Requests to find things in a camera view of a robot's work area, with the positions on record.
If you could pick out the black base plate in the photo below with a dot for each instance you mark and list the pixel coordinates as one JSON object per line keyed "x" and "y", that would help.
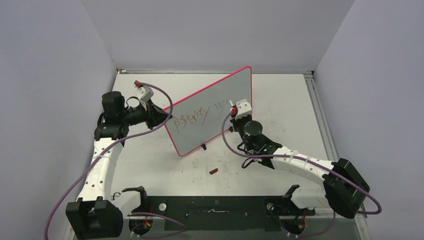
{"x": 222, "y": 213}

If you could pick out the red and white marker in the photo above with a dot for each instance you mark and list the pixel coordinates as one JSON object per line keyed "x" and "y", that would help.
{"x": 231, "y": 103}

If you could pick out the red marker cap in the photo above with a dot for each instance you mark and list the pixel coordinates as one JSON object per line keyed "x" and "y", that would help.
{"x": 213, "y": 171}

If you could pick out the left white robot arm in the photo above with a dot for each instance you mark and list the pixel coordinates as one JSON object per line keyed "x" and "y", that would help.
{"x": 94, "y": 214}

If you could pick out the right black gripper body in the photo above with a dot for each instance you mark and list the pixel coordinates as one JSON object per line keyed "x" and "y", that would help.
{"x": 239, "y": 124}

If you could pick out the pink framed whiteboard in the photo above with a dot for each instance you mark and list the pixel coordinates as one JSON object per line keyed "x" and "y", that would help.
{"x": 197, "y": 118}

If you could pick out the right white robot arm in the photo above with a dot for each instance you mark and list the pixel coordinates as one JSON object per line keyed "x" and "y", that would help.
{"x": 342, "y": 188}

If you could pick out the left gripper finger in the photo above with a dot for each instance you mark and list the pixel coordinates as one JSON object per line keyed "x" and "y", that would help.
{"x": 157, "y": 109}
{"x": 159, "y": 118}

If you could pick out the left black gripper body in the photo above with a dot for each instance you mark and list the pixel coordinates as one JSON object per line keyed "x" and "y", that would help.
{"x": 139, "y": 114}

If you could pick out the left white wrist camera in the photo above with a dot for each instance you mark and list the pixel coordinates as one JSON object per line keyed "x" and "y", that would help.
{"x": 144, "y": 94}

